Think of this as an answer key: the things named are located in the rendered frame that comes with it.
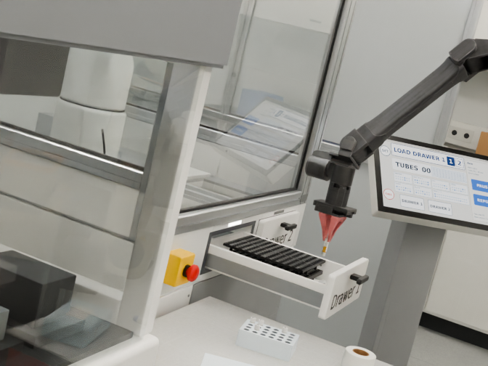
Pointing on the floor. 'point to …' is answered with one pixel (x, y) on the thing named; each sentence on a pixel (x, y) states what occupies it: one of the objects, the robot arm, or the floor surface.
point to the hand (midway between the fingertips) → (327, 238)
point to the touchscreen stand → (400, 291)
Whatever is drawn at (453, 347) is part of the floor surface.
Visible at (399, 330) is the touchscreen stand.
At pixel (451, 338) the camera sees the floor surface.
